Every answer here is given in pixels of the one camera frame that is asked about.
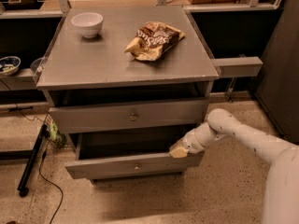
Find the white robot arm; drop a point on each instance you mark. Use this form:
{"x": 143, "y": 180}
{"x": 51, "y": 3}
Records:
{"x": 281, "y": 197}

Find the brown snack chip bag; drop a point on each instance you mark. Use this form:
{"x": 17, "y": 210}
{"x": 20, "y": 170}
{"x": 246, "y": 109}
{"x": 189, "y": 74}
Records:
{"x": 153, "y": 40}

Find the clear glass bowl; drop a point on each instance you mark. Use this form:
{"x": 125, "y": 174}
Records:
{"x": 36, "y": 63}

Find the grey drawer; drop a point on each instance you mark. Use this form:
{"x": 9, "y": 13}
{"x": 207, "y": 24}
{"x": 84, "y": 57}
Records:
{"x": 110, "y": 117}
{"x": 101, "y": 155}
{"x": 180, "y": 172}

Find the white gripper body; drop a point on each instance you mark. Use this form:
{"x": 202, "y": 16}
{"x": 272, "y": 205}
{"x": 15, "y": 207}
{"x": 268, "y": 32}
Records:
{"x": 190, "y": 143}

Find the grey side shelf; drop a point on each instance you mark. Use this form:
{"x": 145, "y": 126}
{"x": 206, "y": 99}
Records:
{"x": 238, "y": 67}
{"x": 20, "y": 81}

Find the grey side shelf left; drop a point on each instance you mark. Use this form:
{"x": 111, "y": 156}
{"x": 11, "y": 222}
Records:
{"x": 20, "y": 81}

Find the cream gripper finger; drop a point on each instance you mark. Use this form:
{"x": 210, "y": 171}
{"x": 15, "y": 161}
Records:
{"x": 178, "y": 152}

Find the grey drawer cabinet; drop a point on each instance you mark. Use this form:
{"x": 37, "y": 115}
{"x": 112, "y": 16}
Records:
{"x": 98, "y": 71}

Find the blue patterned bowl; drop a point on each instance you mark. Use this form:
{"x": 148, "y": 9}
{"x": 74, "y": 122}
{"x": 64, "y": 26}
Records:
{"x": 9, "y": 65}

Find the grey side shelf right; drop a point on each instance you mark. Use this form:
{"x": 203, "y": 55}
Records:
{"x": 238, "y": 67}

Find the white ceramic bowl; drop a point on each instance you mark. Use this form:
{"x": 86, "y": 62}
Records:
{"x": 88, "y": 24}

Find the grey bottom drawer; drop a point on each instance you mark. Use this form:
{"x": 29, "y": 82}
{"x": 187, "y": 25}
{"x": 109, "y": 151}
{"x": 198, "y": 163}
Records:
{"x": 180, "y": 172}

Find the grey top drawer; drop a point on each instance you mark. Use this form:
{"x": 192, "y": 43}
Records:
{"x": 110, "y": 117}

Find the black table leg bar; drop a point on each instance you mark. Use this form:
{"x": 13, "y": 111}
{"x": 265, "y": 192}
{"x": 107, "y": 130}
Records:
{"x": 22, "y": 189}

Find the green item in wire basket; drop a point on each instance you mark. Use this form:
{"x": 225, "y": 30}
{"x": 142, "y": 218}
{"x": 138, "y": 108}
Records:
{"x": 57, "y": 138}

